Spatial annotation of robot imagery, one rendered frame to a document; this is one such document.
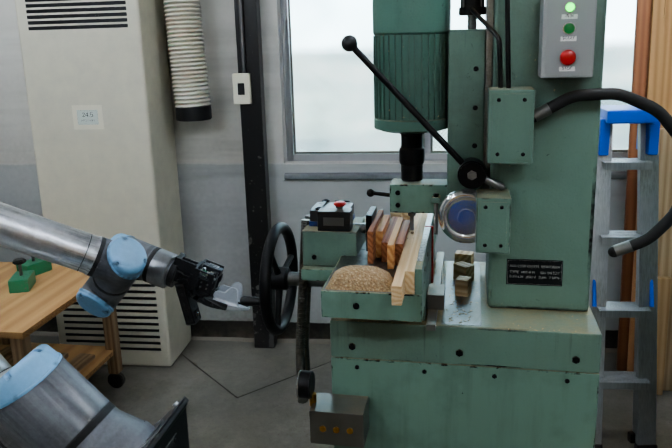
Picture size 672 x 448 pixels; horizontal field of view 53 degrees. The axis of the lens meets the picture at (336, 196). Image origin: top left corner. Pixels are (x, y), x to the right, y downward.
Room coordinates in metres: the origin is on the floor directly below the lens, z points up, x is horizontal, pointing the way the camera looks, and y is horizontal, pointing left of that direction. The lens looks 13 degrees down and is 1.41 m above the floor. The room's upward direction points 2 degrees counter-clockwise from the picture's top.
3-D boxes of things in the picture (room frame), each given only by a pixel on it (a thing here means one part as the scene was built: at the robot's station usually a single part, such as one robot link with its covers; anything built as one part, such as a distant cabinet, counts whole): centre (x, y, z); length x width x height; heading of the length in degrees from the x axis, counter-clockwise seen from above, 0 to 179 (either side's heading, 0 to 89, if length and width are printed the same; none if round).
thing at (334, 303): (1.61, -0.08, 0.87); 0.61 x 0.30 x 0.06; 169
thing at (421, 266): (1.58, -0.22, 0.93); 0.60 x 0.02 x 0.06; 169
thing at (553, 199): (1.53, -0.47, 1.16); 0.22 x 0.22 x 0.72; 79
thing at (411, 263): (1.59, -0.20, 0.93); 0.60 x 0.02 x 0.05; 169
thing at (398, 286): (1.51, -0.17, 0.92); 0.55 x 0.02 x 0.04; 169
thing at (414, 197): (1.58, -0.20, 1.03); 0.14 x 0.07 x 0.09; 79
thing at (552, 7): (1.39, -0.47, 1.40); 0.10 x 0.06 x 0.16; 79
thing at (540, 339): (1.56, -0.30, 0.76); 0.57 x 0.45 x 0.09; 79
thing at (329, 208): (1.62, 0.01, 0.99); 0.13 x 0.11 x 0.06; 169
